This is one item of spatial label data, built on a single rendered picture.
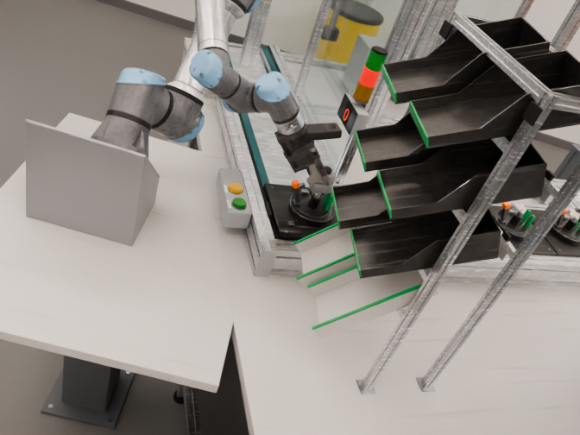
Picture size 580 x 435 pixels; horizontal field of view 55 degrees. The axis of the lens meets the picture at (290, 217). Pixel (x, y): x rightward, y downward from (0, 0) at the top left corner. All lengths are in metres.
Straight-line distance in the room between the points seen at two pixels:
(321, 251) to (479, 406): 0.56
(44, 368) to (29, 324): 0.98
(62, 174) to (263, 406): 0.74
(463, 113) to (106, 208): 0.89
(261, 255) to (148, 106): 0.48
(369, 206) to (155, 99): 0.61
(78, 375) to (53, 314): 0.73
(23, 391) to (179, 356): 1.06
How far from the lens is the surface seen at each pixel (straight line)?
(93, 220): 1.52
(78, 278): 1.45
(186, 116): 1.56
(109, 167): 1.40
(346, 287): 1.32
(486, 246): 1.16
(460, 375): 1.58
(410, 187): 1.12
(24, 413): 2.24
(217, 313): 1.41
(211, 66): 1.31
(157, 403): 2.26
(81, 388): 2.13
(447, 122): 1.04
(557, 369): 1.81
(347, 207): 1.29
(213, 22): 1.42
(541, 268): 1.99
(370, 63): 1.63
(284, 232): 1.52
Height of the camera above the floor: 1.91
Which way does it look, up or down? 37 degrees down
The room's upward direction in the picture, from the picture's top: 20 degrees clockwise
